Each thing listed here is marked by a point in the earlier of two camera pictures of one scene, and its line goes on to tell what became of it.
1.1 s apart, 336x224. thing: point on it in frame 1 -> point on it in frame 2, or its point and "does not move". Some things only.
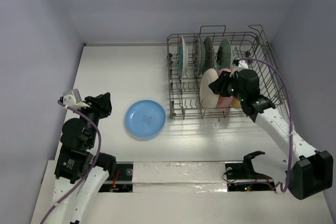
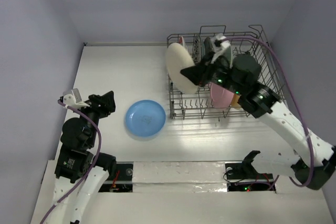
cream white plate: [209, 99] -> [178, 58]
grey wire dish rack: [215, 73] does not move
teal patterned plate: [199, 55] does not move
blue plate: [145, 117] does not move
